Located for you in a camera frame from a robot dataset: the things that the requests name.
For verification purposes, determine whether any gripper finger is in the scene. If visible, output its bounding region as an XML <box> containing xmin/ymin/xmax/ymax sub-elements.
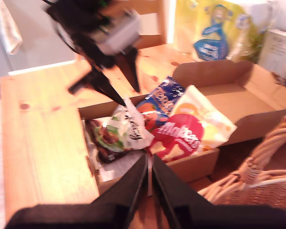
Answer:
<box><xmin>85</xmin><ymin>71</ymin><xmax>126</xmax><ymax>106</ymax></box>
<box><xmin>152</xmin><ymin>154</ymin><xmax>213</xmax><ymax>229</ymax></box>
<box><xmin>90</xmin><ymin>154</ymin><xmax>149</xmax><ymax>229</ymax></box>
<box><xmin>118</xmin><ymin>47</ymin><xmax>142</xmax><ymax>94</ymax></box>

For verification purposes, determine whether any white green Galaxy egg bag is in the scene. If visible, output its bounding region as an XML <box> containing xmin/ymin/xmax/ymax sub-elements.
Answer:
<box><xmin>95</xmin><ymin>147</ymin><xmax>153</xmax><ymax>184</ymax></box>
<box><xmin>85</xmin><ymin>96</ymin><xmax>155</xmax><ymax>163</ymax></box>

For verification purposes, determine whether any woven wicker basket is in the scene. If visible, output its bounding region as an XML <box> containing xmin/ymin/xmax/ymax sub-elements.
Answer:
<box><xmin>197</xmin><ymin>115</ymin><xmax>286</xmax><ymax>207</ymax></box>

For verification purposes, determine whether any brown cardboard box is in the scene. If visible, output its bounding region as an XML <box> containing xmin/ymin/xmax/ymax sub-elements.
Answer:
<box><xmin>77</xmin><ymin>59</ymin><xmax>286</xmax><ymax>198</ymax></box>

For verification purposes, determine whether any white Porlex box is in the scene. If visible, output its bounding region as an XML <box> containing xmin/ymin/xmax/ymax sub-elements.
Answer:
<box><xmin>257</xmin><ymin>28</ymin><xmax>286</xmax><ymax>77</ymax></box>

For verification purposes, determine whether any blue Terry's orange egg bag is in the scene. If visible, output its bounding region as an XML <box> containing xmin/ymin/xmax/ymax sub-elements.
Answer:
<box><xmin>135</xmin><ymin>76</ymin><xmax>186</xmax><ymax>134</ymax></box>

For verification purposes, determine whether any white red Maltesers bag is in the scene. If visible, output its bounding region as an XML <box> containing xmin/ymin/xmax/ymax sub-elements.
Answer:
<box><xmin>147</xmin><ymin>84</ymin><xmax>238</xmax><ymax>163</ymax></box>

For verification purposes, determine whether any yellow toilet roll pack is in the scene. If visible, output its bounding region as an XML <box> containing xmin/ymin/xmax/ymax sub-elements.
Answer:
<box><xmin>174</xmin><ymin>0</ymin><xmax>270</xmax><ymax>64</ymax></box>

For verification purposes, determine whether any white hanging cloth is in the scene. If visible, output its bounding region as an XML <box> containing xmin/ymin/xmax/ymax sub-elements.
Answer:
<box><xmin>0</xmin><ymin>0</ymin><xmax>23</xmax><ymax>56</ymax></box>

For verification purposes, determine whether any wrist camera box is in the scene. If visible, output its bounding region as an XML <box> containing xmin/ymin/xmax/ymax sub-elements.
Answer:
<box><xmin>99</xmin><ymin>10</ymin><xmax>143</xmax><ymax>54</ymax></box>

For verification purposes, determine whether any thin white wire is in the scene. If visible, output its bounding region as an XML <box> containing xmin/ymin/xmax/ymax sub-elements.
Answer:
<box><xmin>249</xmin><ymin>175</ymin><xmax>286</xmax><ymax>190</ymax></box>

